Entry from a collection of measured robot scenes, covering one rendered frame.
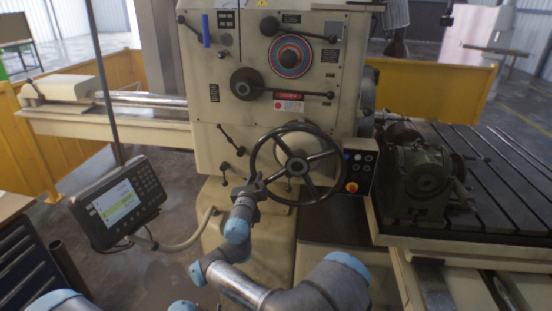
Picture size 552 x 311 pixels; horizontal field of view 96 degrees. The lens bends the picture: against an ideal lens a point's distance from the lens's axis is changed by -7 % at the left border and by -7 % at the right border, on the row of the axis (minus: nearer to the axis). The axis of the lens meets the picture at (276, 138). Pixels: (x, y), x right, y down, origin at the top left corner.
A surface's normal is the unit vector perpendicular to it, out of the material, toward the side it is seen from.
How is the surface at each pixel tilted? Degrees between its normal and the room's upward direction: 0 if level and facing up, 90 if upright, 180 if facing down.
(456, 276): 0
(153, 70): 90
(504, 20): 90
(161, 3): 90
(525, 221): 0
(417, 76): 90
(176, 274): 0
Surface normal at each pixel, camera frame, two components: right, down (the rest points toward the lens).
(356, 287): 0.55, -0.33
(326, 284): 0.06, -0.86
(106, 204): 0.87, -0.11
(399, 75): -0.14, 0.47
